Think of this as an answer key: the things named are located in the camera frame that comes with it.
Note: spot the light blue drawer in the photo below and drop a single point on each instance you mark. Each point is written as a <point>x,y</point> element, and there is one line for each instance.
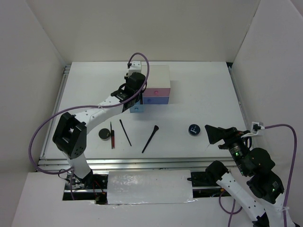
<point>137,108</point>

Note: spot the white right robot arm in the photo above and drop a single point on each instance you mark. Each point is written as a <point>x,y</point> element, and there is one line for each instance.
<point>267,205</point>

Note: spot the black fan makeup brush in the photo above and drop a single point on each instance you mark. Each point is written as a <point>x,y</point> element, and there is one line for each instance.
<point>155,129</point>

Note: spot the red lip gloss tube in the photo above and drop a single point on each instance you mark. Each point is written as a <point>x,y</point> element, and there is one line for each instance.
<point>113,137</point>

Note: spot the thin black makeup brush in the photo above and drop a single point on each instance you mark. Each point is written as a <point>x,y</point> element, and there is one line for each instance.
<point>125,132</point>

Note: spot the aluminium rail frame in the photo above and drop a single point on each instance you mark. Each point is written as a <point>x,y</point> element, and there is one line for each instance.
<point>138,164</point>

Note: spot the navy round compact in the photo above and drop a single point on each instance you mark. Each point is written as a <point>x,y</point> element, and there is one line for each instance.
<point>194,130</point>

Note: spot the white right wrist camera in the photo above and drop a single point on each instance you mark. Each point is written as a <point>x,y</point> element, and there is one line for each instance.
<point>256,129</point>

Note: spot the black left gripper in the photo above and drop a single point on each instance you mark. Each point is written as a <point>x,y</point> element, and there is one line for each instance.
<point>127,77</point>

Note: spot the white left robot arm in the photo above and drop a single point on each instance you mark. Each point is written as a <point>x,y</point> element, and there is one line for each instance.
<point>70,135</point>

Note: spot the purple drawer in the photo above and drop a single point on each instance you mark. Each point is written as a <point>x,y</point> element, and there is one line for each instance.
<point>156,100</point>

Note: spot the white foam block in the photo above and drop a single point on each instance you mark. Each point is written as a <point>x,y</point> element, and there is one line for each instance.
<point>149,187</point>

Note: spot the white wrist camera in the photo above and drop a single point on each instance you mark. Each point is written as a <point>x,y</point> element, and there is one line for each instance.
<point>134,67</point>
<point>256,129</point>

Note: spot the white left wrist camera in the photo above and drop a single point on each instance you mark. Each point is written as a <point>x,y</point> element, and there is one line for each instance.
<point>134,67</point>

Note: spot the black round powder jar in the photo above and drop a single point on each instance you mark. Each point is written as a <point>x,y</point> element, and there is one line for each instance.
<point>104,134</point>

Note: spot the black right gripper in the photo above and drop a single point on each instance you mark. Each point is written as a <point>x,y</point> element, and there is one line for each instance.
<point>229,134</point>

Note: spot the pink drawer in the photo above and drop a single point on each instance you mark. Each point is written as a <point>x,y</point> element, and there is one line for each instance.
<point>154,92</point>

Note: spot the white drawer cabinet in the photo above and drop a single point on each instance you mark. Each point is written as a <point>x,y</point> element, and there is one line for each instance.
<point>159,77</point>

